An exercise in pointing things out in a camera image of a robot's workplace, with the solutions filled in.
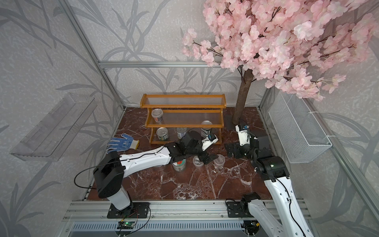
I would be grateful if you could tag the aluminium front rail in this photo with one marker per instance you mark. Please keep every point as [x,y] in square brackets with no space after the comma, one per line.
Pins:
[159,210]

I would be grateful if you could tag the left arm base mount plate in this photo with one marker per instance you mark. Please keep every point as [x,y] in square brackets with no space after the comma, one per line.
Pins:
[136,210]

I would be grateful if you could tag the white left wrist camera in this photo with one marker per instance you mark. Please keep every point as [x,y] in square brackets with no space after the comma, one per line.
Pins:
[209,141]

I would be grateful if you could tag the clear acrylic wall shelf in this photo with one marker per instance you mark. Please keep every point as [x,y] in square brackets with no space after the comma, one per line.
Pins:
[49,140]

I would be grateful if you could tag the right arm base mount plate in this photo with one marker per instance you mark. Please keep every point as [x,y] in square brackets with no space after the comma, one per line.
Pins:
[236,210]

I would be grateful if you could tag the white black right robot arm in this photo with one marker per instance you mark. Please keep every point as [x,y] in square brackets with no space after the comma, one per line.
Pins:
[273,171]

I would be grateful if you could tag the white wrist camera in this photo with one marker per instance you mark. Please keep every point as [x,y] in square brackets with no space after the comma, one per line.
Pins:
[243,134]
[209,141]

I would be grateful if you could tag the grey metal tree base plate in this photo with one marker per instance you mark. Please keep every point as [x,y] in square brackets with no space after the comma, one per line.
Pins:
[228,122]

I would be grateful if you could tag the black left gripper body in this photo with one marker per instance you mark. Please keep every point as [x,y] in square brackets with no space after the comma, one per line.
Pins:
[197,150]

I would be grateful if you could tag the white mesh wire basket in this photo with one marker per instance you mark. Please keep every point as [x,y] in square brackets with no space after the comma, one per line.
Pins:
[300,134]

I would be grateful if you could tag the circuit board right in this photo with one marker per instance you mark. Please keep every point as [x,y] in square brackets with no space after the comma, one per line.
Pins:
[250,225]

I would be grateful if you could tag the artificial cherry blossom tree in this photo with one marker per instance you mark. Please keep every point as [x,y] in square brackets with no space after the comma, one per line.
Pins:
[277,41]

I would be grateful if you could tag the clear jar red label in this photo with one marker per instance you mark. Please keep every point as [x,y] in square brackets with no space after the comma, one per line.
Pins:
[219,161]
[197,163]

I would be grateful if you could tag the green circuit board left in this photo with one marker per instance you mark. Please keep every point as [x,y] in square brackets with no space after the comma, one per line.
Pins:
[126,225]

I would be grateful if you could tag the blue dotted work glove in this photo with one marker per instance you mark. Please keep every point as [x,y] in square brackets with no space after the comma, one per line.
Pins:
[121,144]

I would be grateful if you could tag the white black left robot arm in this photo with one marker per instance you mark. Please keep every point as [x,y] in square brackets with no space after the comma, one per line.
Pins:
[113,168]

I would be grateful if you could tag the tomato label seed jar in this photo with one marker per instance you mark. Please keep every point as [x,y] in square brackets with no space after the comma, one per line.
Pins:
[179,166]

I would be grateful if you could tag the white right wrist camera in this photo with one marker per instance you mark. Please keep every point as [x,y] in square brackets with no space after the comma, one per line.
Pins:
[243,134]

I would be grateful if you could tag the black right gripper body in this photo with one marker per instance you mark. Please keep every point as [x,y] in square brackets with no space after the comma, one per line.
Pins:
[242,151]

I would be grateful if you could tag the orange wooden three-tier shelf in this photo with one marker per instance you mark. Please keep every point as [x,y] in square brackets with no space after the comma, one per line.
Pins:
[184,111]

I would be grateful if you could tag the clear jar black label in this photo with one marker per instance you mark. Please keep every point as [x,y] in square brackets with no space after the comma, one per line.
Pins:
[157,115]

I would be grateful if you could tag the green corn seed can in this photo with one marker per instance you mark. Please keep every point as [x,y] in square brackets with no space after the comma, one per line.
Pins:
[162,134]

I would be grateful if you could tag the purple flower seed can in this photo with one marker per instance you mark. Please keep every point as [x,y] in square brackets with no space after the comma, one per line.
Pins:
[181,132]

